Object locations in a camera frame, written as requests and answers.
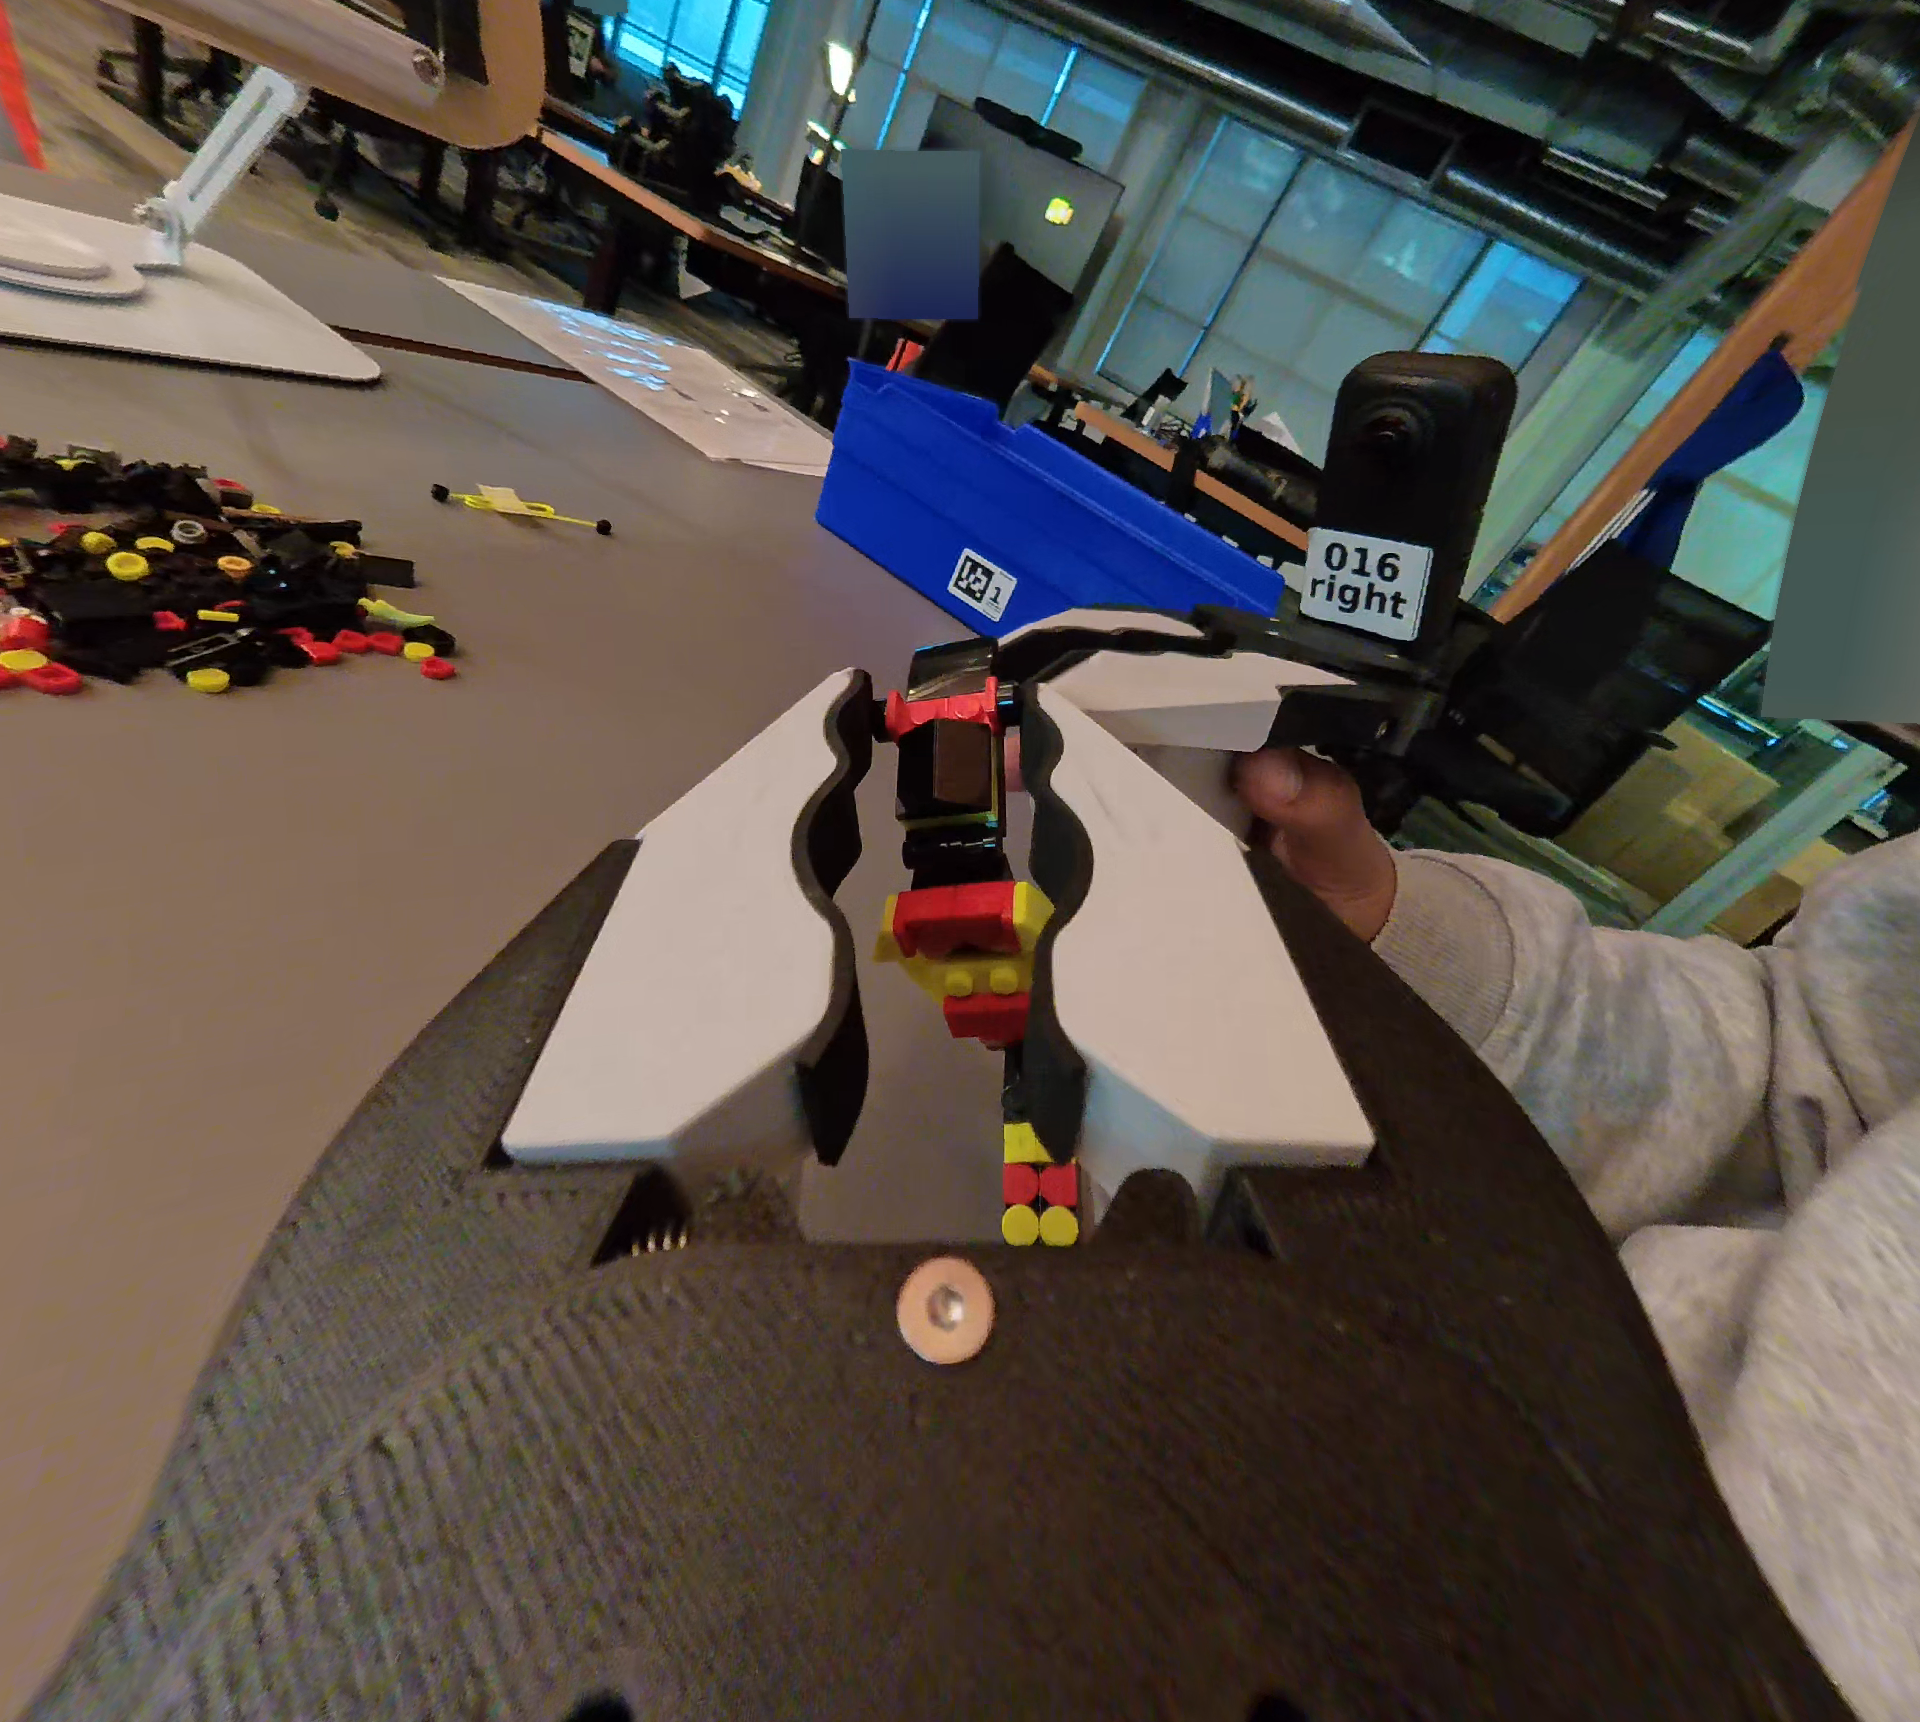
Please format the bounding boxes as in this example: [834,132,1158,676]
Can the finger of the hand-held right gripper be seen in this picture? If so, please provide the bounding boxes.
[992,606,1254,681]
[1043,648,1356,755]

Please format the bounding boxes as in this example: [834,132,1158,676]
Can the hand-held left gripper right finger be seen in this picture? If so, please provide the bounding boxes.
[1020,684,1382,1201]

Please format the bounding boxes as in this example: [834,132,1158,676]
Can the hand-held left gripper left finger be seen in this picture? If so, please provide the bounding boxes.
[499,666,878,1172]

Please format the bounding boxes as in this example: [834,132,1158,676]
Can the black red yellow lego model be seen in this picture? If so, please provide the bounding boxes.
[872,638,1089,1254]

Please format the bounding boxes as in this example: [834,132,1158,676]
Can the person's right forearm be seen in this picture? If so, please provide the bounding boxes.
[1369,846,1870,1247]

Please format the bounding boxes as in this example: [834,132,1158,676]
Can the yellow lego axle piece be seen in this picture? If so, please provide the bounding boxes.
[429,477,616,540]

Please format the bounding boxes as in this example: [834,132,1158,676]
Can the pile of loose lego pieces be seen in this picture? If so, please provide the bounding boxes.
[0,432,463,701]

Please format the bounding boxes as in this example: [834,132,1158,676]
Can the person's right hand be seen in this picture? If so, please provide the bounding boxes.
[1235,745,1400,948]

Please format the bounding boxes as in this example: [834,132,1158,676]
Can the blue plastic bin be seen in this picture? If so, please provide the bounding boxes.
[817,358,1291,642]

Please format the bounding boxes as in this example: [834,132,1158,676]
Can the blue cloth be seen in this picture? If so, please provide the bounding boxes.
[1625,346,1806,564]

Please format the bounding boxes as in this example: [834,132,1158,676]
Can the black computer monitor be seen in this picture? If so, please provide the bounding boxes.
[913,89,1128,302]

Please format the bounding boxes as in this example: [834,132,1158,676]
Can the cardboard boxes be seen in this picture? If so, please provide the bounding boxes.
[1557,714,1851,948]

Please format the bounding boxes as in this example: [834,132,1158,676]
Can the white instruction booklet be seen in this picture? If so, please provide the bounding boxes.
[439,276,836,473]

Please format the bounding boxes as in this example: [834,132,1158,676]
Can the white stand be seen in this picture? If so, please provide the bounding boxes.
[0,62,387,388]

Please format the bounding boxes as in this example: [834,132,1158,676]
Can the wooden post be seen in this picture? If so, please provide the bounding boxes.
[1488,119,1920,624]

